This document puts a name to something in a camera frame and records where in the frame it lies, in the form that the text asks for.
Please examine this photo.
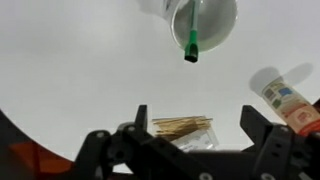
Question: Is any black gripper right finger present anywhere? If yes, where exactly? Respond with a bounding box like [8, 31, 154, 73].
[239, 105, 320, 180]

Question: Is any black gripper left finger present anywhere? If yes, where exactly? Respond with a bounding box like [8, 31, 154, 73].
[75, 104, 189, 180]

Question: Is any green pen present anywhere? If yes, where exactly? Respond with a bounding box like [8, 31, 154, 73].
[183, 0, 201, 64]

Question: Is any white mug cup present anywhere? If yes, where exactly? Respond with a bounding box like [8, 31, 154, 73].
[137, 0, 240, 54]

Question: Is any red lid creamer jar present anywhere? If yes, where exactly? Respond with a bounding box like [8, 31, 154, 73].
[260, 76, 320, 138]

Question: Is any orange chair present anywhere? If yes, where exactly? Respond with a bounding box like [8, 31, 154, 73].
[0, 109, 75, 180]

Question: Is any clear plastic snack bag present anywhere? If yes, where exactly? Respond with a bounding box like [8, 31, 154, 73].
[171, 127, 220, 153]

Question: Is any white round table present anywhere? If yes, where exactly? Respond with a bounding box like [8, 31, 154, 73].
[0, 0, 320, 175]

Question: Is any wooden stirrer stick bundle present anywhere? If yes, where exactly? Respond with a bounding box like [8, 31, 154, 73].
[151, 115, 215, 141]

